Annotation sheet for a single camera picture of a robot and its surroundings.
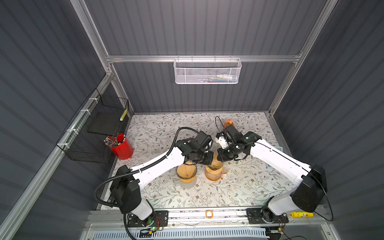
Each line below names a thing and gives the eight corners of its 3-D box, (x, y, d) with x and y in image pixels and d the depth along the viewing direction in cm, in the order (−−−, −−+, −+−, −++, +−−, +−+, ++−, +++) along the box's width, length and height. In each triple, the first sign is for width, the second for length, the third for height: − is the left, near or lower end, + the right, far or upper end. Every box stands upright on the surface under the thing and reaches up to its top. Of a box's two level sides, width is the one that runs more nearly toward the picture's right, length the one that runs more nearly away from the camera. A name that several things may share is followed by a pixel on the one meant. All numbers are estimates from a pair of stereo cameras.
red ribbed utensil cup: (116, 160, 97) (104, 147, 84) (121, 146, 103) (111, 133, 91) (131, 160, 97) (122, 147, 84) (135, 146, 103) (127, 133, 91)
